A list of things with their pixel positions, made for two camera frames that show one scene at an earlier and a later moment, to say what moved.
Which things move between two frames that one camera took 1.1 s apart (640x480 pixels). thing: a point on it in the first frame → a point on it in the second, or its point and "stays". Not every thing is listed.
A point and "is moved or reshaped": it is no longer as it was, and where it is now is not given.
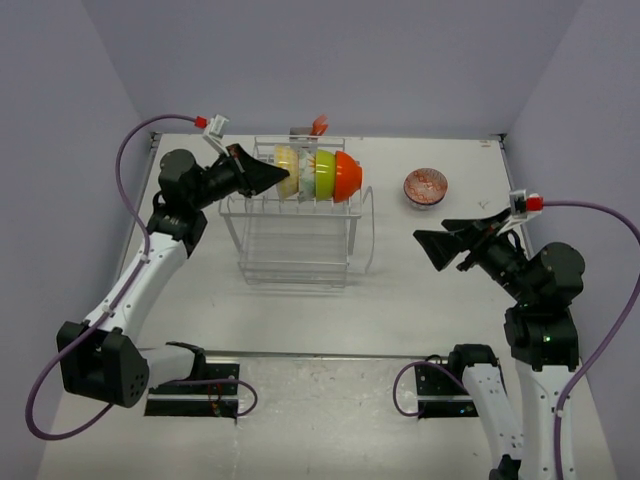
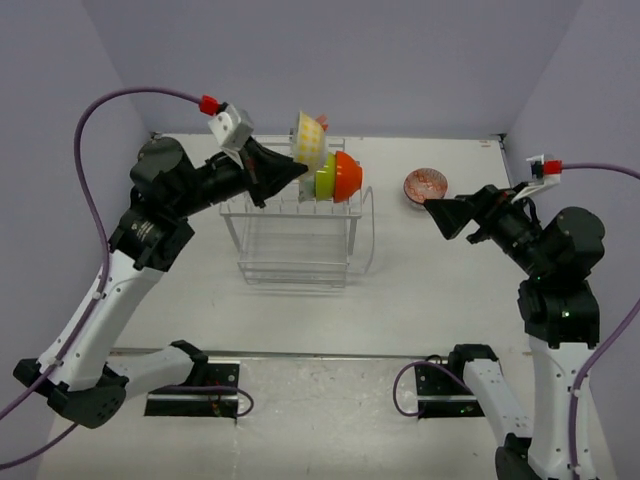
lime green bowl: x=325 y=172 stays
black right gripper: x=443 y=246 → x=487 y=208
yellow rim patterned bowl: x=288 y=157 is moved or reshaped
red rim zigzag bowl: x=425 y=188 stays
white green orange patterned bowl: x=306 y=174 stays
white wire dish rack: x=300 y=244 stays
